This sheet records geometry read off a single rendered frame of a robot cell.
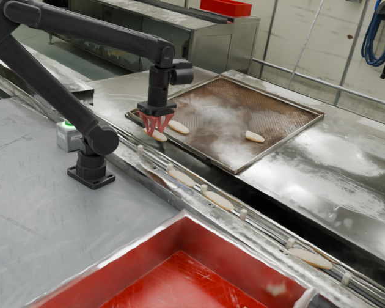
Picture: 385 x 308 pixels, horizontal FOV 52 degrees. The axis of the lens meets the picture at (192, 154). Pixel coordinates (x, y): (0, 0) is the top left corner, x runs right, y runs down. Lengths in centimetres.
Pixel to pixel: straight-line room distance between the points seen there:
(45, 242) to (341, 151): 89
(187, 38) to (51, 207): 305
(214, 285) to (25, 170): 64
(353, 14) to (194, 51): 185
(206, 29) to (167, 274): 331
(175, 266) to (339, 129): 79
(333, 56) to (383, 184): 377
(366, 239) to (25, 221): 80
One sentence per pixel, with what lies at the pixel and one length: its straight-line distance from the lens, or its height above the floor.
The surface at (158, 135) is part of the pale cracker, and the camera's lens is 117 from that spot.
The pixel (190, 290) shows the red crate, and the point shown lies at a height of 82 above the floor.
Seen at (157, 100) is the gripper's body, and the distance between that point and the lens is 112.
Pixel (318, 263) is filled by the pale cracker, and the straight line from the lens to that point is 94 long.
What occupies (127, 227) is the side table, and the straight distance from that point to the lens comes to 98.
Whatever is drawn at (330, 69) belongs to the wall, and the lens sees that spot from 492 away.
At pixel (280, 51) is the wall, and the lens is 523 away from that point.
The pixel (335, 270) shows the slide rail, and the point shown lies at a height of 85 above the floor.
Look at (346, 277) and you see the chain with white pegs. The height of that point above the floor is 87.
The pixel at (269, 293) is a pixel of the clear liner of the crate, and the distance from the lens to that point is 82.
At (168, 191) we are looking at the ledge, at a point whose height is 86.
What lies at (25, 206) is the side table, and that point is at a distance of 107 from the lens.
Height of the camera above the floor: 143
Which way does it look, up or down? 27 degrees down
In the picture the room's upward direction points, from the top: 8 degrees clockwise
